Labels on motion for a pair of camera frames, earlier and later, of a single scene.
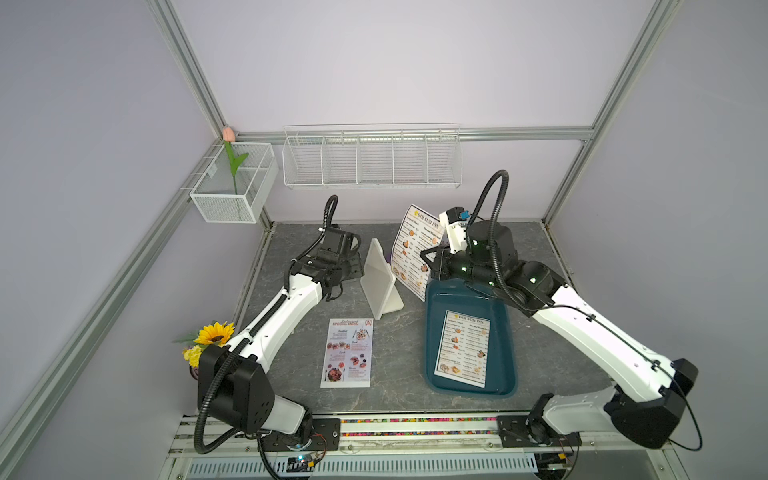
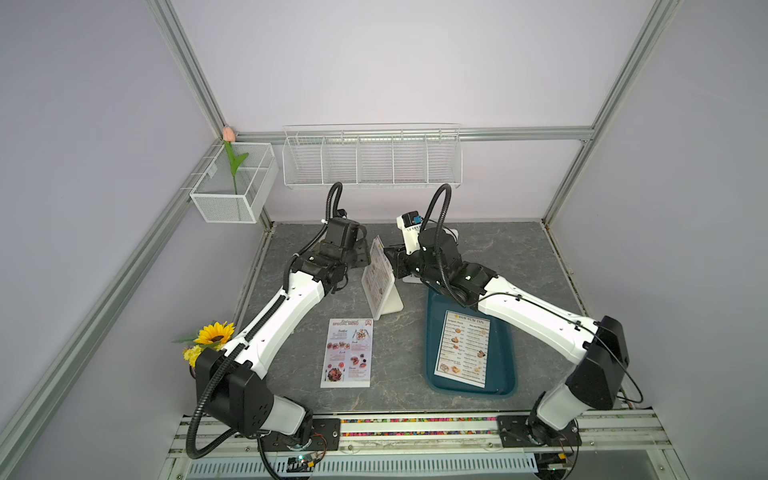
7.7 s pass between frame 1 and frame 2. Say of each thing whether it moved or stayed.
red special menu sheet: stayed
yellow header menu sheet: moved
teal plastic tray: stayed
